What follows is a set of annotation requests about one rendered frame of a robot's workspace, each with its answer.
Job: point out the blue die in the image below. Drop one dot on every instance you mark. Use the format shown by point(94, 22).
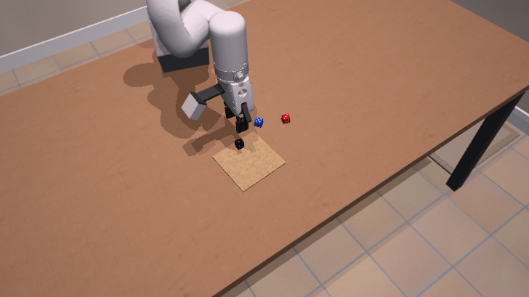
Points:
point(258, 122)

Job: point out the red die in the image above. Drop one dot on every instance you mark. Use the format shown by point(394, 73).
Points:
point(285, 118)

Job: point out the black die with white pips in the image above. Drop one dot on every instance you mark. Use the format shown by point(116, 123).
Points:
point(239, 143)

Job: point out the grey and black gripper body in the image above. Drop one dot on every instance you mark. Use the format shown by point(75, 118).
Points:
point(236, 93)

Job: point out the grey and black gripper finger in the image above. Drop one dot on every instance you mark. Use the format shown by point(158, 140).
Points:
point(228, 112)
point(242, 124)

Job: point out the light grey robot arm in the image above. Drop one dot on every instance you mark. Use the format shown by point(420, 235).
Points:
point(203, 20)

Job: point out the tan mat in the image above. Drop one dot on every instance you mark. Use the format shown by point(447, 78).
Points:
point(250, 164)

